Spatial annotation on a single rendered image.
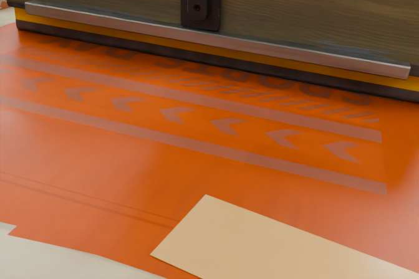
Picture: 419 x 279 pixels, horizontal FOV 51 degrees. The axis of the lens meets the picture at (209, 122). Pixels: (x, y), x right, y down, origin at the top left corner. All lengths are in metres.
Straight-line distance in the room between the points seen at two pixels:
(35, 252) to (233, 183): 0.10
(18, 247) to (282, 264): 0.10
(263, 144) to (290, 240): 0.08
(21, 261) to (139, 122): 0.12
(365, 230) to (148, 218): 0.10
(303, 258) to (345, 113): 0.16
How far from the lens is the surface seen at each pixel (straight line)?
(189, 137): 0.26
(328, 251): 0.20
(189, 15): 0.35
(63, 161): 0.24
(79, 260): 0.18
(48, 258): 0.18
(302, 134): 0.29
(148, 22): 0.37
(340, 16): 0.35
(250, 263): 0.18
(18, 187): 0.22
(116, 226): 0.19
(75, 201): 0.21
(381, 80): 0.37
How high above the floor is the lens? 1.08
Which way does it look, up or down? 26 degrees down
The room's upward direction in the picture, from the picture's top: 6 degrees clockwise
